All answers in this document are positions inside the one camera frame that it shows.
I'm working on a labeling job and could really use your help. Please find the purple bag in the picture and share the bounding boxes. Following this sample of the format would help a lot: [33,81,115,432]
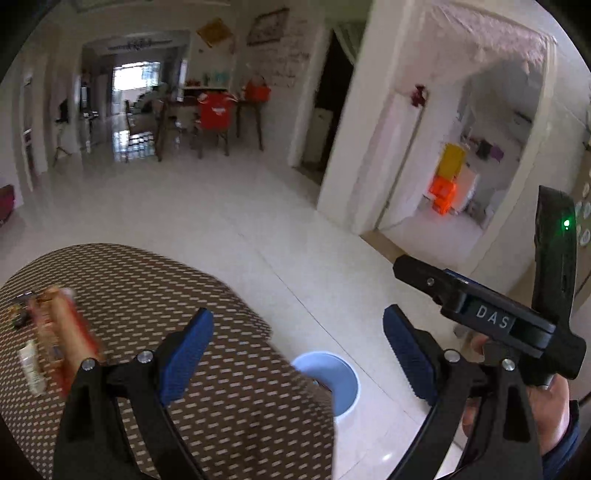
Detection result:
[475,140,504,162]

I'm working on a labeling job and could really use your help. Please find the green door curtain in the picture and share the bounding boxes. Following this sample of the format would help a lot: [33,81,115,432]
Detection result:
[333,21,367,64]

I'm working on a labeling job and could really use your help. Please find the tripod stand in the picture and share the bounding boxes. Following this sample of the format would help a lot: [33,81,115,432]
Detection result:
[52,99,75,167]

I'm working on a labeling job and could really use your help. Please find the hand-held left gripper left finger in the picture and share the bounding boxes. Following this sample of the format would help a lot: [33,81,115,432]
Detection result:
[53,308,216,480]

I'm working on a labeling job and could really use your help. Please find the white tube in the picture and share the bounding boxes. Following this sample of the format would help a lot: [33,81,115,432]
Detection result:
[17,340,47,397]

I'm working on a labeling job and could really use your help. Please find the round table, dotted brown cloth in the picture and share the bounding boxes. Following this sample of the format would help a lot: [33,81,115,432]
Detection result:
[0,243,336,480]

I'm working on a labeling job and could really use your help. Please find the wooden dining table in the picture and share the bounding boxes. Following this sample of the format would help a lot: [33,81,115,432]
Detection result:
[154,85,267,162]

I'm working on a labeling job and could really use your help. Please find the red shirt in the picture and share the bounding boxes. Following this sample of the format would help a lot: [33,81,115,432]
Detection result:
[197,91,234,131]

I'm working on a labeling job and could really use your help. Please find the pink lace door curtain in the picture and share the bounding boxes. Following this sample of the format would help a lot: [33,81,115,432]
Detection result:
[429,14,556,75]

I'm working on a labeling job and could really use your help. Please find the small dark wrapper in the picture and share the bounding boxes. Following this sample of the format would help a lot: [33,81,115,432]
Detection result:
[8,290,40,330]

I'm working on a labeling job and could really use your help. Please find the dark red cushioned bench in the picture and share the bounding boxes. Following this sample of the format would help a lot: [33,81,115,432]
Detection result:
[0,184,16,223]

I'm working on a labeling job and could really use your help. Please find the gold diamond wall decoration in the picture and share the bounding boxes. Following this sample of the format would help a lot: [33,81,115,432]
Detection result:
[196,17,234,49]

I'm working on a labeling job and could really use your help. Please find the wooden dining chair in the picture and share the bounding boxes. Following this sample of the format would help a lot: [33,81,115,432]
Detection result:
[193,91,235,158]

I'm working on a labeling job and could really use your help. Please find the framed wall painting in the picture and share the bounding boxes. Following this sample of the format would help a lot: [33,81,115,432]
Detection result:
[246,8,290,46]

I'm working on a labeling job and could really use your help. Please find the person's right hand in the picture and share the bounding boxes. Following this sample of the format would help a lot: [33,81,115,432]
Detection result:
[462,335,572,457]

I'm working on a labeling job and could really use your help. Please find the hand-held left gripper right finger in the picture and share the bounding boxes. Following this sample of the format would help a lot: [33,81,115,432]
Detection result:
[383,304,544,480]

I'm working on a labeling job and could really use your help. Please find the person's right forearm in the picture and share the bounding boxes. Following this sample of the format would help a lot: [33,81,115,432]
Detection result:
[540,399,583,480]

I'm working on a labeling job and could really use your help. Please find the orange box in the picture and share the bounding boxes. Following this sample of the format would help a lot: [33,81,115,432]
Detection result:
[428,177,458,217]

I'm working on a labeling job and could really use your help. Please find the grey dining chair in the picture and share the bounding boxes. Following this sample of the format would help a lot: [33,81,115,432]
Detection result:
[124,95,163,163]

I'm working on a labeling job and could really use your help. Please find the ceiling chandelier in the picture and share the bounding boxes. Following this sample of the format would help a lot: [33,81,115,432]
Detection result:
[108,39,153,52]

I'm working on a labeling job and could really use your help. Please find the white cabinet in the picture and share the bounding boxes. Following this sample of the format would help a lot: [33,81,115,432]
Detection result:
[302,108,334,169]

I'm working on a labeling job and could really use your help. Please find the large red snack bag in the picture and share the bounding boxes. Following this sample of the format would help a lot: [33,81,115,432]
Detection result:
[30,285,103,398]

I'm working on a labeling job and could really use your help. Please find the light blue bin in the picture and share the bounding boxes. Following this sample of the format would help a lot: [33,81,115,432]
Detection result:
[290,351,360,419]

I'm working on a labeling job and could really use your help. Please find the wall paper sheets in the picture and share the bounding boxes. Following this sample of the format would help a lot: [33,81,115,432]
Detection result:
[272,39,310,89]

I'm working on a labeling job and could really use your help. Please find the yellow box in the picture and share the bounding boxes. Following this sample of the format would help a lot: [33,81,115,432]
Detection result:
[436,143,465,182]

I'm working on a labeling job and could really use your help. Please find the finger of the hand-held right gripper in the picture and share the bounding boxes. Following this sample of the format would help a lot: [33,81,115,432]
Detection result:
[393,254,463,306]

